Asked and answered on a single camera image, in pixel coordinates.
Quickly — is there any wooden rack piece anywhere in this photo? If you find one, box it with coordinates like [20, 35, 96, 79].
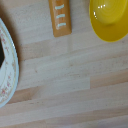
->
[48, 0, 73, 38]

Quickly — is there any white floral rimmed plate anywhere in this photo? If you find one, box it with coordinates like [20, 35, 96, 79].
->
[0, 18, 20, 109]

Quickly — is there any yellow plastic bowl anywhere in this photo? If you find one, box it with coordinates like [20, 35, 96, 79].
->
[88, 0, 128, 43]

